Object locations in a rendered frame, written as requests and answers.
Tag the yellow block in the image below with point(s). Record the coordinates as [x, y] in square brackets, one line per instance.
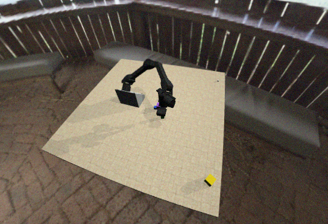
[210, 180]

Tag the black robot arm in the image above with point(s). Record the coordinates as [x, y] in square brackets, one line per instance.
[166, 84]

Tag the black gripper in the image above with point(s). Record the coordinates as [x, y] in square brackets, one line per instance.
[162, 110]

